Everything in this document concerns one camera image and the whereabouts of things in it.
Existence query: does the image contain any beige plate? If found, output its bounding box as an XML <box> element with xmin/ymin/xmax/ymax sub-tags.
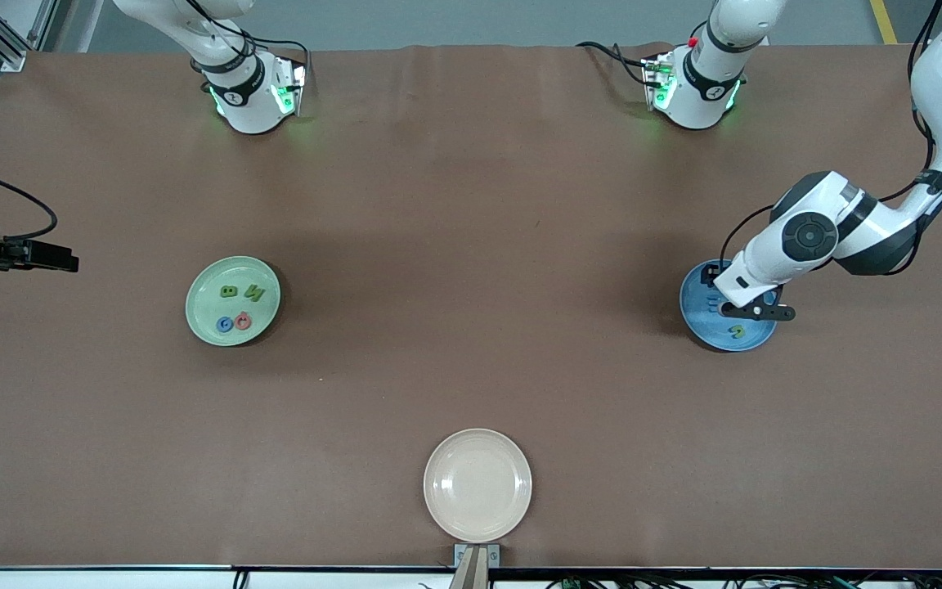
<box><xmin>424</xmin><ymin>429</ymin><xmax>533</xmax><ymax>543</ymax></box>

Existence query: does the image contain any black right camera cable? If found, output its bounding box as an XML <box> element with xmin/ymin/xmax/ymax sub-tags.
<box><xmin>0</xmin><ymin>166</ymin><xmax>59</xmax><ymax>242</ymax></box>

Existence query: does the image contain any aluminium frame strut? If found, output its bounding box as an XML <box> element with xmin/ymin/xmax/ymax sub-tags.
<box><xmin>0</xmin><ymin>0</ymin><xmax>59</xmax><ymax>73</ymax></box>

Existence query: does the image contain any black right base cable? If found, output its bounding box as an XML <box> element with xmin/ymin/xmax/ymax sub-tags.
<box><xmin>222</xmin><ymin>23</ymin><xmax>313</xmax><ymax>79</ymax></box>

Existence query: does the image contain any brown table cover mat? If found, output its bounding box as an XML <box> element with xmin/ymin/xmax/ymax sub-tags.
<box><xmin>0</xmin><ymin>43</ymin><xmax>942</xmax><ymax>571</ymax></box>

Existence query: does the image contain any light green plate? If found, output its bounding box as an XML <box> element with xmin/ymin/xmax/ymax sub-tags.
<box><xmin>185</xmin><ymin>256</ymin><xmax>282</xmax><ymax>347</ymax></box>

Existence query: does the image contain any black left base cable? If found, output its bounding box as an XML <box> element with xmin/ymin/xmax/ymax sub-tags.
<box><xmin>576</xmin><ymin>41</ymin><xmax>656</xmax><ymax>87</ymax></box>

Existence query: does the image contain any aluminium camera post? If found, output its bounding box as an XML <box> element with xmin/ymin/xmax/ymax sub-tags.
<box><xmin>448</xmin><ymin>546</ymin><xmax>492</xmax><ymax>589</ymax></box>

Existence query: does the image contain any blue plate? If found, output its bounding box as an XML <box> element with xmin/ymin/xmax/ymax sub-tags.
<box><xmin>679</xmin><ymin>259</ymin><xmax>779</xmax><ymax>353</ymax></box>

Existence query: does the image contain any black base cable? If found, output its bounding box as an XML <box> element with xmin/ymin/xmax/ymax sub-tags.
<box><xmin>576</xmin><ymin>41</ymin><xmax>656</xmax><ymax>87</ymax></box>
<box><xmin>222</xmin><ymin>23</ymin><xmax>313</xmax><ymax>79</ymax></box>

